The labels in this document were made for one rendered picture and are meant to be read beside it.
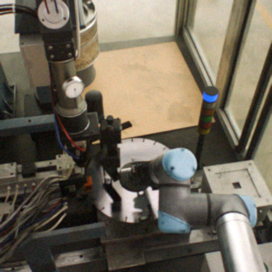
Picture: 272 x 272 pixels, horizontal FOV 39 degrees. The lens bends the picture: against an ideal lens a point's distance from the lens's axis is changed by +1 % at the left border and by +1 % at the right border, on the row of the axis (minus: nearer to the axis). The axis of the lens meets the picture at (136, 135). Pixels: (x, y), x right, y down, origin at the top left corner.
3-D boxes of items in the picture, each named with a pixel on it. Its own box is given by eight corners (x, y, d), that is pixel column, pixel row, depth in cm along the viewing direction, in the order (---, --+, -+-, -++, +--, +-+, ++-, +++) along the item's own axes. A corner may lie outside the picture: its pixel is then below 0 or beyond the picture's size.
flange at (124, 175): (112, 173, 127) (112, 169, 125) (138, 157, 131) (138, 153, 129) (132, 197, 121) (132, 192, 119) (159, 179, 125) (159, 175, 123)
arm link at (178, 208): (208, 234, 85) (207, 184, 88) (157, 232, 86) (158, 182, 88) (203, 234, 93) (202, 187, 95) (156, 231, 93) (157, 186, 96)
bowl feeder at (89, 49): (99, 54, 200) (92, -12, 173) (107, 95, 181) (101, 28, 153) (38, 61, 197) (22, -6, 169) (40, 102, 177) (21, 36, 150)
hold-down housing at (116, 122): (122, 157, 116) (120, 110, 100) (122, 170, 113) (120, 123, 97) (104, 157, 116) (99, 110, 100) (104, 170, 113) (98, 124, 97)
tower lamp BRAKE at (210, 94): (214, 91, 126) (215, 85, 124) (218, 101, 123) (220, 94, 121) (201, 93, 126) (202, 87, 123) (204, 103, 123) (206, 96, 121)
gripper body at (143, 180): (130, 163, 113) (141, 156, 101) (158, 162, 115) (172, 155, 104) (132, 189, 111) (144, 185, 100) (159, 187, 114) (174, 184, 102)
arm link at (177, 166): (166, 181, 85) (167, 144, 87) (151, 185, 96) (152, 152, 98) (199, 184, 87) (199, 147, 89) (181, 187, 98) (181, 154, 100)
